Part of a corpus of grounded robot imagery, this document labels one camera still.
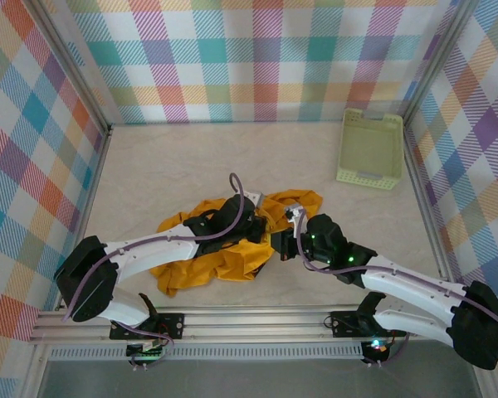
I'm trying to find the yellow t-shirt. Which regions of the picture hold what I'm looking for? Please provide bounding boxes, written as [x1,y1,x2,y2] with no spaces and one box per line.
[149,189,324,296]

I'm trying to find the pale green plastic basket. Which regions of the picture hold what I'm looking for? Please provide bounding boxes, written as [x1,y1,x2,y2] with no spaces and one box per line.
[335,108,404,192]

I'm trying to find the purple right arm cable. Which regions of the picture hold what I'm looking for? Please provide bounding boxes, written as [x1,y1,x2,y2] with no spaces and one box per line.
[296,209,498,368]

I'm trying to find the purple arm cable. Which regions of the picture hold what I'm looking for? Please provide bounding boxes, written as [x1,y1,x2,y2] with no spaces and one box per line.
[61,172,247,370]
[296,209,498,368]

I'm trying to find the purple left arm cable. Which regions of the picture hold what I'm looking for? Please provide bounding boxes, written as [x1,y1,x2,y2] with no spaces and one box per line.
[61,172,247,370]

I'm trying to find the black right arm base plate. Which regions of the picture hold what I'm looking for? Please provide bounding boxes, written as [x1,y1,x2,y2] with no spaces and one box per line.
[330,309,408,337]

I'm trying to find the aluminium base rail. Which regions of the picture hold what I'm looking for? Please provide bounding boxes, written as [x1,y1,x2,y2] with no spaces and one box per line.
[28,305,486,345]

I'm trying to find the aluminium side rail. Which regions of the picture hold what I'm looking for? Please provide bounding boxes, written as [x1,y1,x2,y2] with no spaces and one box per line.
[57,126,113,311]
[402,122,461,291]

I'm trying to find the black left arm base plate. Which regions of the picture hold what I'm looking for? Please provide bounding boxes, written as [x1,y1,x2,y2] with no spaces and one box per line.
[109,313,186,341]

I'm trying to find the grey slotted cable duct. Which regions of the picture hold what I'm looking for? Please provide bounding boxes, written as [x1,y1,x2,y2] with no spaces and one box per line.
[49,346,364,362]

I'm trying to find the aluminium corner post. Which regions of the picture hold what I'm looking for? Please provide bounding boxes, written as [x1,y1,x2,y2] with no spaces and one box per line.
[27,0,113,138]
[401,0,479,125]

